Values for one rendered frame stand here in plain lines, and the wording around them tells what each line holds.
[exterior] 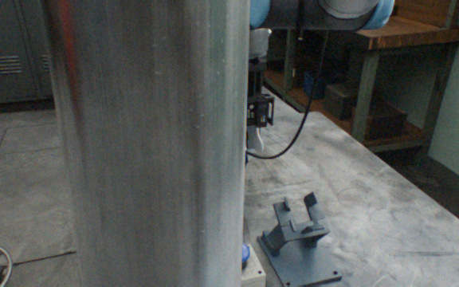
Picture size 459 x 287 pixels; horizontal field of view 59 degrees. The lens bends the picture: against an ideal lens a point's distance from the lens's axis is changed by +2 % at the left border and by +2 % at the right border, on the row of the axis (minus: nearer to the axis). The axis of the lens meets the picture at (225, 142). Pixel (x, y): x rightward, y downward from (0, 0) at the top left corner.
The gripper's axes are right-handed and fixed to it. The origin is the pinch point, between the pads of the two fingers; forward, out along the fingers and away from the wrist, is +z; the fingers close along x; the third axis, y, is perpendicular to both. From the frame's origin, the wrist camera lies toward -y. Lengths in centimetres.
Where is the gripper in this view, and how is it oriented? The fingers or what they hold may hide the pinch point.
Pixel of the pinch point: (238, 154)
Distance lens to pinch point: 76.2
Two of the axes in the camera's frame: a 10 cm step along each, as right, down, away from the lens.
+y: 2.9, 4.4, -8.5
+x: 9.6, -1.3, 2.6
